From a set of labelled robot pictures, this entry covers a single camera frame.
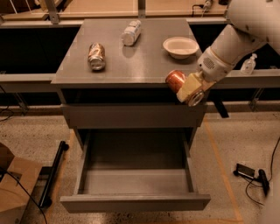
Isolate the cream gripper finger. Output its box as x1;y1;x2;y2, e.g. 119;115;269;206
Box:
177;73;203;103

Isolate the red coke can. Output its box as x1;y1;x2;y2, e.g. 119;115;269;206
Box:
165;70;200;107

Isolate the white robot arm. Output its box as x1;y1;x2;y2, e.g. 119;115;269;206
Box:
177;0;280;106

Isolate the grey drawer cabinet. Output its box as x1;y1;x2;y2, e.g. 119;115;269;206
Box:
52;18;198;144

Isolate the brown soda can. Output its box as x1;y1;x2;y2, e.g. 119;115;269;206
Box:
87;43;106;71

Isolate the open grey middle drawer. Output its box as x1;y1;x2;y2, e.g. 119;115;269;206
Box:
60;129;211;213

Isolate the closed grey top drawer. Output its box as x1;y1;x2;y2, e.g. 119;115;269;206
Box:
61;104;206;129

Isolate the white bowl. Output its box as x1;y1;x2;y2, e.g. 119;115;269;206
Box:
163;37;200;60

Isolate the clear sanitizer pump bottle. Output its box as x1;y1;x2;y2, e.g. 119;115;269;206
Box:
241;53;257;75

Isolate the white plastic bottle lying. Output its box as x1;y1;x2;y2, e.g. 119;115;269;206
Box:
121;20;142;46

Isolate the black device on floor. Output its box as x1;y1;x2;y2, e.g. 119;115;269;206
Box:
234;164;255;179

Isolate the black floor stand right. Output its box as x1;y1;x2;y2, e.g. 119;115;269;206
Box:
258;169;270;196

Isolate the black metal floor bar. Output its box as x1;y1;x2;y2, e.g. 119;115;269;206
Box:
39;141;69;208

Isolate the cardboard box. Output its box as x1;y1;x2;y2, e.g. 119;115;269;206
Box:
0;143;42;224

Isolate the black cable right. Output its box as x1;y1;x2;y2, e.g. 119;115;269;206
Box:
244;143;280;207

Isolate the black cable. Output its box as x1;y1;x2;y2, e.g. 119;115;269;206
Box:
0;167;48;224
244;143;280;207

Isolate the black cable left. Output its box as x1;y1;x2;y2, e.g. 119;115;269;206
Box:
0;167;48;224

